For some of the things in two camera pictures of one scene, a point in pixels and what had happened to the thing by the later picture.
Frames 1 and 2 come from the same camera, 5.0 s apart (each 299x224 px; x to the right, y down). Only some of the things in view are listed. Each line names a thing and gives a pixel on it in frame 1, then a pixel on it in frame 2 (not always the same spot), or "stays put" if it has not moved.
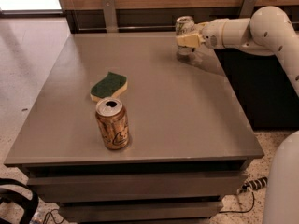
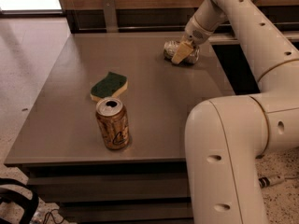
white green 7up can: (185, 25) to (170, 47)
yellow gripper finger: (192, 40) to (182, 52)
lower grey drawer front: (141, 212) stays put
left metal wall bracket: (108, 5) stays put
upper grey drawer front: (138, 184) stays put
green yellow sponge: (109, 87) stays put
